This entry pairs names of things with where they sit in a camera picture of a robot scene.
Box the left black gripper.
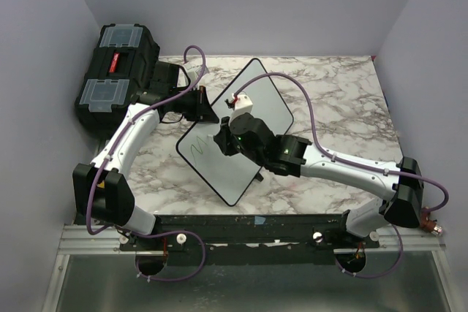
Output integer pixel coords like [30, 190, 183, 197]
[169, 85, 219, 122]

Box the white whiteboard black frame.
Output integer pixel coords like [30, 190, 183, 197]
[176, 58, 294, 207]

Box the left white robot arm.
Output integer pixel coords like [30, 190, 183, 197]
[72, 61, 219, 250]

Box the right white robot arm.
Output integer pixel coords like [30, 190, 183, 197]
[214, 113, 424, 248]

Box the blue tape piece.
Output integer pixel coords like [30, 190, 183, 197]
[254, 216, 266, 226]

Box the black plastic toolbox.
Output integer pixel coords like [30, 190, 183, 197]
[74, 23, 160, 140]

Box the red brown connector plug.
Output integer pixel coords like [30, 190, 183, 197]
[419, 209, 443, 237]

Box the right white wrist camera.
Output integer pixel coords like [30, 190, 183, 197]
[225, 93, 253, 121]

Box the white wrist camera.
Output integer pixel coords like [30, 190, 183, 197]
[225, 93, 253, 121]
[182, 63, 209, 81]

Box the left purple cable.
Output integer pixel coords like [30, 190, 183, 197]
[86, 45, 208, 284]

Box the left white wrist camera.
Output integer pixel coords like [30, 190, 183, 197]
[182, 63, 209, 81]

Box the black mounting rail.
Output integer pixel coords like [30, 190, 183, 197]
[120, 214, 379, 267]

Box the aluminium frame rail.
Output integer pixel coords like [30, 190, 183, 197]
[42, 214, 463, 311]

